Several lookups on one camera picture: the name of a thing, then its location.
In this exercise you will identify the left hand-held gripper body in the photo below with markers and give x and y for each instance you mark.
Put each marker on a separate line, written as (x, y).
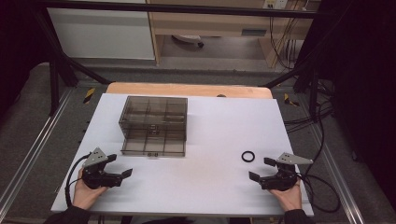
(96, 179)

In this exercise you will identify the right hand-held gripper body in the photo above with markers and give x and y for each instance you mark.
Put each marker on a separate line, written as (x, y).
(283, 180)

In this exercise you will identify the smoky transparent compartment box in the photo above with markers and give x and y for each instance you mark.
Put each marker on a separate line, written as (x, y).
(154, 124)

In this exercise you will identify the person's right hand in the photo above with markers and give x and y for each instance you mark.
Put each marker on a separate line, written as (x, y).
(291, 199)

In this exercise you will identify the person's left hand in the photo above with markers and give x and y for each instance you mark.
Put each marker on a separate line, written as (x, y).
(83, 196)

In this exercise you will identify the white table board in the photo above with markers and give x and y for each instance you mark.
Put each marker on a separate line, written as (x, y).
(211, 130)

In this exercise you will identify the yellow black floor tape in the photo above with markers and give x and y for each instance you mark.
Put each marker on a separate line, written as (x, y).
(89, 95)
(290, 100)

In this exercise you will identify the wooden table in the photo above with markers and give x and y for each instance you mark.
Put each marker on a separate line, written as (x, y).
(186, 89)

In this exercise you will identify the white cabinet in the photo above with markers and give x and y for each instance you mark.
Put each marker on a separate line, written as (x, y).
(99, 34)

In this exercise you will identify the white chair foot with castor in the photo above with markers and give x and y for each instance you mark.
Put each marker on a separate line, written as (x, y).
(188, 39)

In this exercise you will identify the light wooden desk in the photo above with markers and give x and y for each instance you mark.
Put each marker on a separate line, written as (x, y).
(211, 23)

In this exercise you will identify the aluminium floor rail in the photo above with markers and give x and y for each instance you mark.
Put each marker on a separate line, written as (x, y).
(34, 146)
(337, 177)

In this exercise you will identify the white wall socket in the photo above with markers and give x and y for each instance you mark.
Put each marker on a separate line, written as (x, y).
(275, 3)

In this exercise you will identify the black metal frame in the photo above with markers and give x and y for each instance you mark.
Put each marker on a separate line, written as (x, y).
(174, 8)

